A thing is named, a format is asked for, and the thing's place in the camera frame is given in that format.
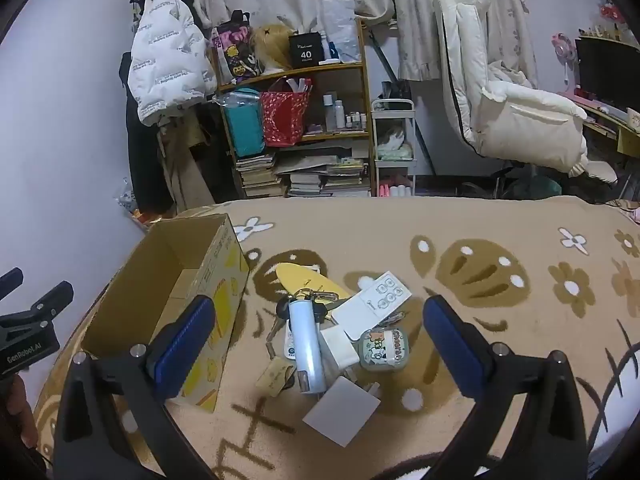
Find pale blue cylindrical bottle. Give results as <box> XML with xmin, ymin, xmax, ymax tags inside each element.
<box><xmin>288</xmin><ymin>299</ymin><xmax>327</xmax><ymax>395</ymax></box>

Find grey square card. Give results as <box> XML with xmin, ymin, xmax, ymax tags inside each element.
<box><xmin>302</xmin><ymin>376</ymin><xmax>382</xmax><ymax>449</ymax></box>

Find red patterned gift bag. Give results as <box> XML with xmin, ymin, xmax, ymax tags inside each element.
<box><xmin>259</xmin><ymin>77</ymin><xmax>312</xmax><ymax>148</ymax></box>

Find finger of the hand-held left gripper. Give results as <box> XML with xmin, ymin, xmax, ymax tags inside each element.
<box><xmin>0</xmin><ymin>267</ymin><xmax>25</xmax><ymax>303</ymax></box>
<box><xmin>27</xmin><ymin>280</ymin><xmax>75</xmax><ymax>322</ymax></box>

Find blond wig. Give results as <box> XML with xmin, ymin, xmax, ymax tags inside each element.
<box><xmin>250</xmin><ymin>23</ymin><xmax>297</xmax><ymax>74</ymax></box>

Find black monitor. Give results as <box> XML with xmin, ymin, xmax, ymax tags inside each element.
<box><xmin>575</xmin><ymin>35</ymin><xmax>640</xmax><ymax>117</ymax></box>

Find wooden desk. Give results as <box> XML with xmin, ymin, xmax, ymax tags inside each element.
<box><xmin>565</xmin><ymin>89</ymin><xmax>640</xmax><ymax>161</ymax></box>

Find pale green tissue pack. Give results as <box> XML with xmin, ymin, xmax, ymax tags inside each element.
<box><xmin>376</xmin><ymin>127</ymin><xmax>414</xmax><ymax>161</ymax></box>

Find key bunch with carabiner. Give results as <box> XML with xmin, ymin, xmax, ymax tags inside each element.
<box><xmin>265</xmin><ymin>287</ymin><xmax>342</xmax><ymax>357</ymax></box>

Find cardboard box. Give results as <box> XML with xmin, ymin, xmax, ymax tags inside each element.
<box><xmin>80</xmin><ymin>213</ymin><xmax>251</xmax><ymax>413</ymax></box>

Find white charger block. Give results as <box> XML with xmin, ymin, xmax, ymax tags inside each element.
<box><xmin>320</xmin><ymin>327</ymin><xmax>361</xmax><ymax>382</ymax></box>

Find teal bag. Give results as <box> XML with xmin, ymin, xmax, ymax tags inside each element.
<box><xmin>220</xmin><ymin>89</ymin><xmax>266</xmax><ymax>158</ymax></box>

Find white booklet with icons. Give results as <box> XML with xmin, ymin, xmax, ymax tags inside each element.
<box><xmin>331</xmin><ymin>271</ymin><xmax>414</xmax><ymax>342</ymax></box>

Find white puffer jacket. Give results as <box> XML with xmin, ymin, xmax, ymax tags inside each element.
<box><xmin>127</xmin><ymin>0</ymin><xmax>219</xmax><ymax>127</ymax></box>

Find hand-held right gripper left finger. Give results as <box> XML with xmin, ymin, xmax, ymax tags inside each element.
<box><xmin>54</xmin><ymin>295</ymin><xmax>217</xmax><ymax>480</ymax></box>

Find pink flower decoration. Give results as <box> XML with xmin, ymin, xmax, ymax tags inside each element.
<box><xmin>597</xmin><ymin>2</ymin><xmax>627</xmax><ymax>24</ymax></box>

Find black pink printed bag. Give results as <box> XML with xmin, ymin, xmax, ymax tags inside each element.
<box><xmin>212</xmin><ymin>10</ymin><xmax>264</xmax><ymax>86</ymax></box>

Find stack of old books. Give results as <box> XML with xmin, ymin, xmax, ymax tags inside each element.
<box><xmin>235</xmin><ymin>152</ymin><xmax>284</xmax><ymax>199</ymax></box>

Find pink desk fan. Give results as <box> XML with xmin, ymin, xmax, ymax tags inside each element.
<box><xmin>551</xmin><ymin>32</ymin><xmax>581</xmax><ymax>92</ymax></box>

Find person's left hand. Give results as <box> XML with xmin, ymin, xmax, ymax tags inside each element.
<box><xmin>6</xmin><ymin>374</ymin><xmax>39</xmax><ymax>450</ymax></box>

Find yellow oval card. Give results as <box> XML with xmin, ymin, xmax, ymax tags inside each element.
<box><xmin>275</xmin><ymin>262</ymin><xmax>354</xmax><ymax>307</ymax></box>

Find cartoon print earbud case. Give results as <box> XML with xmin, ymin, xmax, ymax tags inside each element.
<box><xmin>357</xmin><ymin>328</ymin><xmax>410</xmax><ymax>372</ymax></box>

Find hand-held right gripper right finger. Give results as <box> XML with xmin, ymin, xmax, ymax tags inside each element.
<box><xmin>422</xmin><ymin>295</ymin><xmax>588</xmax><ymax>480</ymax></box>

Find wooden shelf unit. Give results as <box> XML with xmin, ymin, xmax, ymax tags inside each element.
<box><xmin>212</xmin><ymin>17</ymin><xmax>379</xmax><ymax>199</ymax></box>

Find cream padded chair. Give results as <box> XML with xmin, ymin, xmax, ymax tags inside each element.
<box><xmin>431</xmin><ymin>0</ymin><xmax>619</xmax><ymax>186</ymax></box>

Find black hanging coat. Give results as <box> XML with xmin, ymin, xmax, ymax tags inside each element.
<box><xmin>120</xmin><ymin>0</ymin><xmax>200</xmax><ymax>214</ymax></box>

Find leaning cardboard sheets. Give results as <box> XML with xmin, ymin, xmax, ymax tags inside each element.
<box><xmin>157</xmin><ymin>110</ymin><xmax>217</xmax><ymax>212</ymax></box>

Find white trolley cart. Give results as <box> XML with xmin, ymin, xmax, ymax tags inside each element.
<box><xmin>371</xmin><ymin>99</ymin><xmax>419</xmax><ymax>197</ymax></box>

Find pile of books and papers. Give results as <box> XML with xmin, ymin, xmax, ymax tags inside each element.
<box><xmin>275</xmin><ymin>146</ymin><xmax>372</xmax><ymax>197</ymax></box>

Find shiny foil wrappers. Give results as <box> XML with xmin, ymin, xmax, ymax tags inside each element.
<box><xmin>116</xmin><ymin>177</ymin><xmax>162</xmax><ymax>230</ymax></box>

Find beige paper tag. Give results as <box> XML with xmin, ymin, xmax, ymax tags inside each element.
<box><xmin>255</xmin><ymin>360</ymin><xmax>296</xmax><ymax>397</ymax></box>

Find black box with white print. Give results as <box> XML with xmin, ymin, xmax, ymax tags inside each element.
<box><xmin>288</xmin><ymin>31</ymin><xmax>325</xmax><ymax>67</ymax></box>

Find clear plastic bag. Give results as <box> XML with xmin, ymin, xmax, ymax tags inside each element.
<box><xmin>320</xmin><ymin>0</ymin><xmax>362</xmax><ymax>63</ymax></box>

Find beige floral printed blanket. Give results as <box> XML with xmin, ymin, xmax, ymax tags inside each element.
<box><xmin>32</xmin><ymin>195</ymin><xmax>640</xmax><ymax>480</ymax></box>

